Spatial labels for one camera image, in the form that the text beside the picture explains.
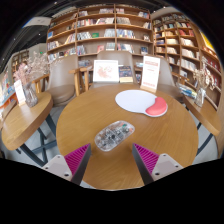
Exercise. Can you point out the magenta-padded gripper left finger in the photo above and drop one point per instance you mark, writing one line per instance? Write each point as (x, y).
(78, 160)

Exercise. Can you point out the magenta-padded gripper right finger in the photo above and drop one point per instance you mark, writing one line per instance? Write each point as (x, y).
(146, 160)

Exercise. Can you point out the transparent computer mouse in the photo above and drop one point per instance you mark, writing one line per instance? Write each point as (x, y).
(113, 135)

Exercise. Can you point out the white mouse pad red rest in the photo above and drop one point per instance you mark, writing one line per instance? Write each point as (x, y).
(133, 100)

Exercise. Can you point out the round wooden side table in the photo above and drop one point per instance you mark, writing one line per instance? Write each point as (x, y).
(23, 120)
(203, 115)

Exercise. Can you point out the stack of books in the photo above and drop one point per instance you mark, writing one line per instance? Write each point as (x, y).
(186, 90)

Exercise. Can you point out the glass vase with pink flowers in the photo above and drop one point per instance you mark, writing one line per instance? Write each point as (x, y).
(30, 95)

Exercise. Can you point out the glass vase with pale flowers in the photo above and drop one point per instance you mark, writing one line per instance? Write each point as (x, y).
(200, 98)

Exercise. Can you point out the beige armchair with wooden arms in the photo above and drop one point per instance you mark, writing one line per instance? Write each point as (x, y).
(113, 55)
(166, 76)
(61, 76)

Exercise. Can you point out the dark cover book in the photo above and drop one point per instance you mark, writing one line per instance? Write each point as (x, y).
(126, 74)

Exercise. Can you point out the white sign on wooden base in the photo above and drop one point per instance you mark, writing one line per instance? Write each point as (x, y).
(150, 71)

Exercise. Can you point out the small white table sign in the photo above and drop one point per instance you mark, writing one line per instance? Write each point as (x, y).
(20, 93)

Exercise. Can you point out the white framed floral picture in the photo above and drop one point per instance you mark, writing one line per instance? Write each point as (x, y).
(106, 71)

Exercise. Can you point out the blue cover book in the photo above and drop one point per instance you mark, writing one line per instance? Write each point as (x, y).
(138, 64)

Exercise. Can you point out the colourful book display stand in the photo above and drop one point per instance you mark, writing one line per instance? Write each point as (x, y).
(5, 90)

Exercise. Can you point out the small distant bookshelf unit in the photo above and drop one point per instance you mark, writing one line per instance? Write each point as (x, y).
(20, 58)

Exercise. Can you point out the curved wooden bookshelf unit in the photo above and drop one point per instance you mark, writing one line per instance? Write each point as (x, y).
(186, 43)

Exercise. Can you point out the wide wooden bookshelf unit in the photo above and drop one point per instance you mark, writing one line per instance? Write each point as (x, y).
(100, 33)

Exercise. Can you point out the white ceiling panel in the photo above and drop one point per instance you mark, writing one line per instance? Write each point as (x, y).
(36, 21)

